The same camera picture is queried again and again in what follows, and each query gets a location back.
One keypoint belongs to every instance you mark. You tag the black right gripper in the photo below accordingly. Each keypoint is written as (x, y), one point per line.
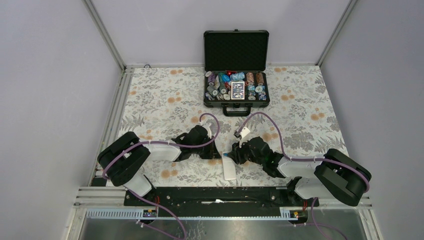
(237, 157)

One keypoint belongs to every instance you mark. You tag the aluminium frame rail left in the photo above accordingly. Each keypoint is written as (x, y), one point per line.
(101, 196)

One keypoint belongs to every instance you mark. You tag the black mounting base rail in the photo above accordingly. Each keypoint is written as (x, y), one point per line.
(184, 197)

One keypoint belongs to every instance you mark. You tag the black poker chip case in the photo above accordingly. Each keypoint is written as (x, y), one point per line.
(235, 56)

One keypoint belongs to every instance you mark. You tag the floral patterned table mat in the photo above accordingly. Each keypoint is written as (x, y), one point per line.
(163, 103)

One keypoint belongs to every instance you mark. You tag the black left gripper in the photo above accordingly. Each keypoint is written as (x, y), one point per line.
(212, 153)

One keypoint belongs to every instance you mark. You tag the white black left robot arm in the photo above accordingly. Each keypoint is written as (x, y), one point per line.
(122, 160)

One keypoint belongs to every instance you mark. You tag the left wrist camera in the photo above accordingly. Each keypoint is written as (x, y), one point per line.
(207, 127)

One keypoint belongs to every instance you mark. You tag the playing card deck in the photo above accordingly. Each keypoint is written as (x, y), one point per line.
(237, 90)

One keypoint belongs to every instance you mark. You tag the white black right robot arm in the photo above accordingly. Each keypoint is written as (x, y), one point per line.
(332, 175)

